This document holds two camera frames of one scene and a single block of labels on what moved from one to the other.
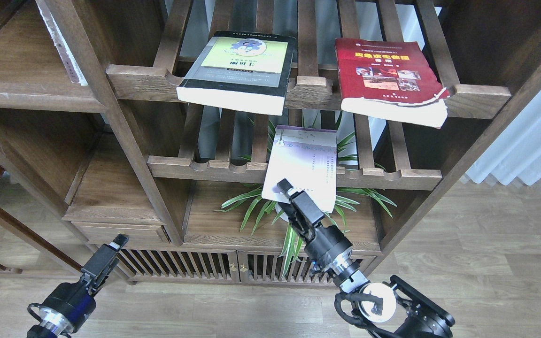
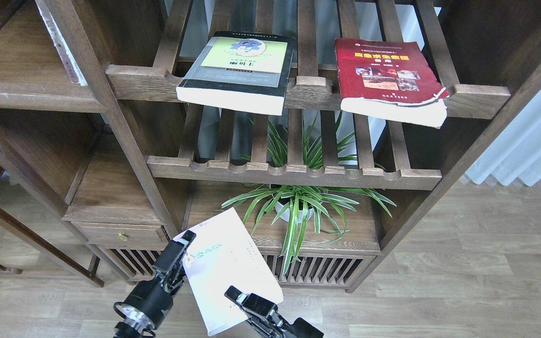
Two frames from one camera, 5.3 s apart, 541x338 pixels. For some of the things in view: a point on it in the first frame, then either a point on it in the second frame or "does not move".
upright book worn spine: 67,59 does not move
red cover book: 392,80 does not move
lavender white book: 306,158 → 222,255
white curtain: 537,145 does not move
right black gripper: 328,248 → 262,316
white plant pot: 279,210 does not move
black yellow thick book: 243,71 does not move
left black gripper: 68,305 → 151,301
